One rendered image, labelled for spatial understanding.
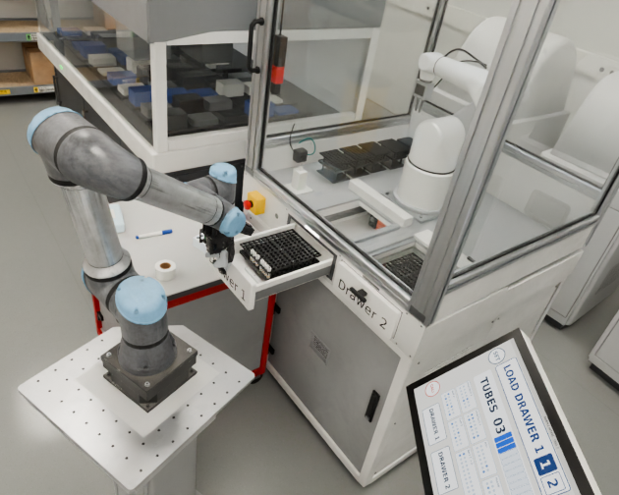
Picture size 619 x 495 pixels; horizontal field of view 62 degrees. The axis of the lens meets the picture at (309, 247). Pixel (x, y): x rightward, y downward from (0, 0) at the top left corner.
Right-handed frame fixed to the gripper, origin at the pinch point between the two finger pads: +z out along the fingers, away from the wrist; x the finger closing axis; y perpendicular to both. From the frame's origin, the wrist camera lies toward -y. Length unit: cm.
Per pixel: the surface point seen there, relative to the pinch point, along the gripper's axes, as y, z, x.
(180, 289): 9.9, 14.8, -10.9
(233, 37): -46, -47, -80
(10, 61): -18, 69, -425
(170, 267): 10.0, 10.8, -18.5
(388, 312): -33, 0, 43
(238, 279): -1.3, 1.4, 6.8
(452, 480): 0, -11, 92
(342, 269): -33.3, -0.6, 19.9
